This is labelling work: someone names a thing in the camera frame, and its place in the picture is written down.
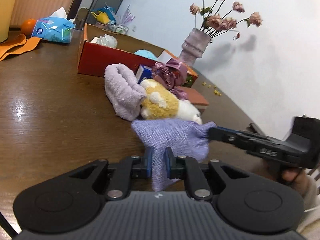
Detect purple linen drawstring pouch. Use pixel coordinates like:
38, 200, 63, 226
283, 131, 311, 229
131, 119, 216, 192

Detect red brown sponge block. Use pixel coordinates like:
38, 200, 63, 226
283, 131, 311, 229
178, 87, 209, 113

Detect white yellow sheep plush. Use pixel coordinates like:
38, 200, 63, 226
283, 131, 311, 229
140, 79, 202, 124

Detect lilac fluffy towel roll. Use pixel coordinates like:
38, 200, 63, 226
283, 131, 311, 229
104, 63, 146, 121

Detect mauve satin scrunchie bonnet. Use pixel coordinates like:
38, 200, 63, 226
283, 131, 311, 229
152, 58, 188, 100

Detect blue white carton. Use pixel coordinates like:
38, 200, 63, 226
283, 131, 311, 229
136, 65, 152, 84

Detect light blue fluffy plush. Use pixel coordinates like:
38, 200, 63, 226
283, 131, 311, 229
134, 49, 158, 61

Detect iridescent plastic ball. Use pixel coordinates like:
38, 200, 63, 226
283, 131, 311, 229
96, 34, 118, 48

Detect small white box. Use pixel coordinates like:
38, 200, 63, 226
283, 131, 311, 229
91, 36, 99, 43

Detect person right hand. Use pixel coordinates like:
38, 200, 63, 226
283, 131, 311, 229
282, 168, 309, 195

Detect black smartphone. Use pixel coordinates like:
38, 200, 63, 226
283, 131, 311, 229
248, 122, 265, 135

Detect yellow dried petals crumbs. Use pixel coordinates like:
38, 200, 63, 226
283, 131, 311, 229
202, 82, 222, 96

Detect pink ribbed vase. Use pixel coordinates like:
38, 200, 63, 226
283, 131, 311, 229
178, 28, 212, 67

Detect dried pink roses bouquet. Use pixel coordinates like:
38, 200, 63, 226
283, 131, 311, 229
189, 0, 263, 43

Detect red orange cardboard box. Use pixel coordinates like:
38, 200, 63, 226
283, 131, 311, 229
76, 23, 199, 88

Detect blue tissue pack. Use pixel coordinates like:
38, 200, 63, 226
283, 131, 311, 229
31, 7, 75, 43

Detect yellow blue bag pile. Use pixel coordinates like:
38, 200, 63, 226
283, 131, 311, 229
91, 5, 116, 25

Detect orange fruit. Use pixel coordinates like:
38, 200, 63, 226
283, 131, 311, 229
21, 19, 36, 36

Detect yellow thermos jug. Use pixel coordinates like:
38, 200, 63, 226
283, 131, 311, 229
0, 0, 16, 42

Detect wire storage rack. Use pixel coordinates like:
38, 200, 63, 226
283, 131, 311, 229
106, 21, 129, 35

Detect orange cloth strap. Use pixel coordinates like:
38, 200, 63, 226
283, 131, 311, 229
0, 33, 43, 62

